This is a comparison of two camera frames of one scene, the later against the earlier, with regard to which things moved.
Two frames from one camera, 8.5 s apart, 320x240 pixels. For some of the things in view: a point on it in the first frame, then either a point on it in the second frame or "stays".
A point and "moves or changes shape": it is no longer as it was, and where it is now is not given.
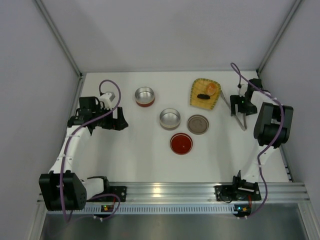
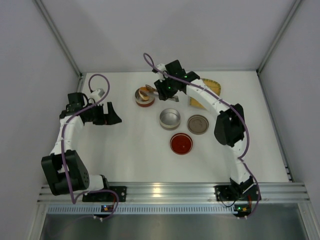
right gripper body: (238, 107) to (163, 92)
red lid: (181, 143) stays
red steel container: (144, 96) stays
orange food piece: (210, 89) to (143, 92)
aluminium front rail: (205, 193) stays
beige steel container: (170, 118) stays
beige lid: (198, 124) stays
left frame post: (55, 32) stays
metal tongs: (244, 117) moves or changes shape
